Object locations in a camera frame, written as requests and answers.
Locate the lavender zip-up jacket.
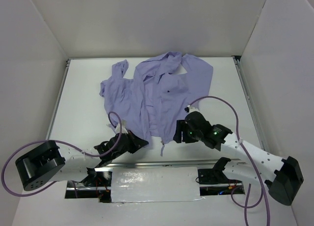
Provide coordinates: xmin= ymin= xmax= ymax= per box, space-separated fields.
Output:
xmin=99 ymin=51 xmax=213 ymax=145

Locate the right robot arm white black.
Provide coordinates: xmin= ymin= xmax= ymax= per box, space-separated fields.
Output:
xmin=173 ymin=111 xmax=304 ymax=206

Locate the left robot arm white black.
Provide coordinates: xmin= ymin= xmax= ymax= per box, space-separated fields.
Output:
xmin=15 ymin=130 xmax=149 ymax=191

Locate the silver foil tape panel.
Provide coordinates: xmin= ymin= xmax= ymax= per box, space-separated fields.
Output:
xmin=111 ymin=167 xmax=202 ymax=203

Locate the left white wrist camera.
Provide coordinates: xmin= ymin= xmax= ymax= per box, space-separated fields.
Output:
xmin=114 ymin=120 xmax=128 ymax=134

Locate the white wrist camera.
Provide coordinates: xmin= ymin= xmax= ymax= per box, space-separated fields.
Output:
xmin=184 ymin=104 xmax=200 ymax=114
xmin=114 ymin=120 xmax=128 ymax=134

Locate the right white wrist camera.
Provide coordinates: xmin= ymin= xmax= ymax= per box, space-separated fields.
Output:
xmin=184 ymin=104 xmax=200 ymax=114

